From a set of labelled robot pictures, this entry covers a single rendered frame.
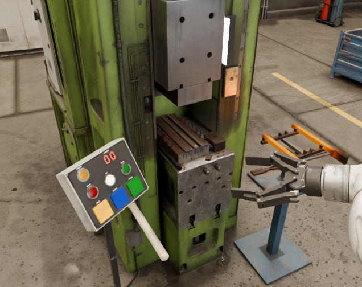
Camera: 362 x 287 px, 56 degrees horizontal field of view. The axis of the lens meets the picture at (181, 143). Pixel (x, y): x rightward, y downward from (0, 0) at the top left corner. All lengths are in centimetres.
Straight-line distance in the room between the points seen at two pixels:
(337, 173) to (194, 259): 171
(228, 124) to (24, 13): 524
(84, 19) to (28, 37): 501
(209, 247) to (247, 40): 138
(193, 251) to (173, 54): 139
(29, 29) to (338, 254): 592
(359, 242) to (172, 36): 115
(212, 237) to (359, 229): 182
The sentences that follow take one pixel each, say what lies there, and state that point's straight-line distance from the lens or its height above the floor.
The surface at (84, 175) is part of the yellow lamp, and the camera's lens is 148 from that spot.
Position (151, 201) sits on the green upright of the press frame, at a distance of 216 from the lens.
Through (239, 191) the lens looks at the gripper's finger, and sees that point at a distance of 89.
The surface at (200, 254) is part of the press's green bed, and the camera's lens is 244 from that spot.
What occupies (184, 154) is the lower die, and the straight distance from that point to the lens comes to 187.
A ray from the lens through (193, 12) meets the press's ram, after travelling 159.
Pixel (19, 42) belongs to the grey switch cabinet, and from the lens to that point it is 696.
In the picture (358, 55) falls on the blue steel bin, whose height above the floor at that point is 45.
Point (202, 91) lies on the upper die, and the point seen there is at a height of 132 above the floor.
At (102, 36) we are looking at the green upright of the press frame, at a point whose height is 162.
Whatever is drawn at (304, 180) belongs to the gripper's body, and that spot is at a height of 152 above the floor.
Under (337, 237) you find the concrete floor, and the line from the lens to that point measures 298.
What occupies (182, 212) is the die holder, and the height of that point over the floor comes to 61.
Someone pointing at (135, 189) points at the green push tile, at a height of 100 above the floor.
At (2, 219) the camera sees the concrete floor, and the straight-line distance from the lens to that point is 321.
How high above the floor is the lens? 204
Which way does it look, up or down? 33 degrees down
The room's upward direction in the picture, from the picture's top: straight up
